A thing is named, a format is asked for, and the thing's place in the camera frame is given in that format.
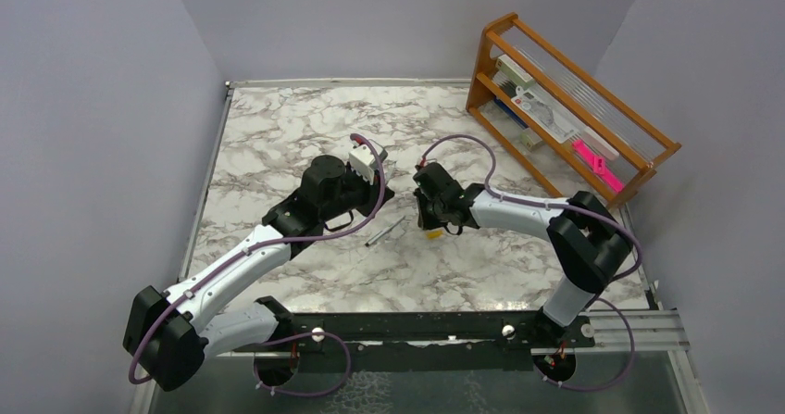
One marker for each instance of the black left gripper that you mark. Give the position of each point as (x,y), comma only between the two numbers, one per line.
(371,191)

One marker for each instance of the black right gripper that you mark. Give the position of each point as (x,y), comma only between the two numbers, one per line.
(426,222)

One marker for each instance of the silver pen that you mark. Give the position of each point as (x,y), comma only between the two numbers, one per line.
(379,235)

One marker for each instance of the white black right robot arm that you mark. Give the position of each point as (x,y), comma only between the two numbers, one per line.
(589,243)

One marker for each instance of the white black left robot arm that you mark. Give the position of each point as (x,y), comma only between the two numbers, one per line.
(170,333)

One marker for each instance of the white device on shelf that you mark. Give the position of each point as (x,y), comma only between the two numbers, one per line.
(546,116)

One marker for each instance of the wooden shelf rack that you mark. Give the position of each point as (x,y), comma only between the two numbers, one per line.
(631,145)

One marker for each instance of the white green box on shelf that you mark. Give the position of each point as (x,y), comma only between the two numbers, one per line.
(514,72)

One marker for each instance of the pink tool on shelf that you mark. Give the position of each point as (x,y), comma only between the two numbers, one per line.
(598,165)

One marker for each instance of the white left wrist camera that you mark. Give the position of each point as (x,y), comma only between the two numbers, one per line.
(367,159)

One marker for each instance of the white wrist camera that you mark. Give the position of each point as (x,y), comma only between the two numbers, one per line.
(423,164)
(367,159)

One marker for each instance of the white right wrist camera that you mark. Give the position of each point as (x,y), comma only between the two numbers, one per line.
(423,164)

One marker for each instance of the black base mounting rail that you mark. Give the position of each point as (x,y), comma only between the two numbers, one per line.
(416,341)

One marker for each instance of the aluminium frame rail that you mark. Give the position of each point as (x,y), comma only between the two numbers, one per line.
(652,331)

